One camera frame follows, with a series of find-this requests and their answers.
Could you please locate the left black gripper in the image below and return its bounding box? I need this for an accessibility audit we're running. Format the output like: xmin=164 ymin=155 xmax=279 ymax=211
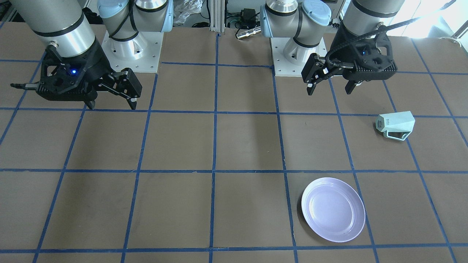
xmin=301 ymin=24 xmax=397 ymax=96

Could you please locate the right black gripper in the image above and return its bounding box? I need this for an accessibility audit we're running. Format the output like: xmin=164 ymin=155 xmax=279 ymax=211
xmin=10 ymin=38 xmax=143 ymax=111

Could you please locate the mint green faceted cup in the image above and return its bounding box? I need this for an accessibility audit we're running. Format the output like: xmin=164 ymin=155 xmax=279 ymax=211
xmin=375 ymin=111 xmax=416 ymax=141

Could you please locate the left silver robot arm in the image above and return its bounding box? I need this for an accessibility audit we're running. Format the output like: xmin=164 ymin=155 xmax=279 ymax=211
xmin=259 ymin=0 xmax=404 ymax=95

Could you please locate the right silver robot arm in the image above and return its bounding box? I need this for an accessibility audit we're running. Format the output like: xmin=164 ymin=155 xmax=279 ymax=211
xmin=10 ymin=0 xmax=174 ymax=110

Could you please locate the lavender round plate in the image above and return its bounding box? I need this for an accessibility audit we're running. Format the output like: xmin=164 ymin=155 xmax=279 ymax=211
xmin=300 ymin=178 xmax=366 ymax=243

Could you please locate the silver cylindrical connector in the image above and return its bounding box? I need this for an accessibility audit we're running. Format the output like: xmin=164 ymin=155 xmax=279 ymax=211
xmin=235 ymin=26 xmax=262 ymax=41

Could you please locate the black power adapter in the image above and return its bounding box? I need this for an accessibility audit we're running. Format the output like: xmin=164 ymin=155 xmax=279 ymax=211
xmin=239 ymin=8 xmax=256 ymax=29

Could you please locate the crumpled white plastic bag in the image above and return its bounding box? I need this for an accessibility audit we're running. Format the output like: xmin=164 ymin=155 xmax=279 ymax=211
xmin=173 ymin=0 xmax=203 ymax=26

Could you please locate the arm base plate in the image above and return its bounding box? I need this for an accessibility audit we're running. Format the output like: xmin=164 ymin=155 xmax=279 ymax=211
xmin=270 ymin=37 xmax=327 ymax=77
xmin=101 ymin=32 xmax=164 ymax=73

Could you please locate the aluminium frame post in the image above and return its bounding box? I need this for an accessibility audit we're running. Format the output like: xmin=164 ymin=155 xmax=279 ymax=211
xmin=207 ymin=0 xmax=226 ymax=33

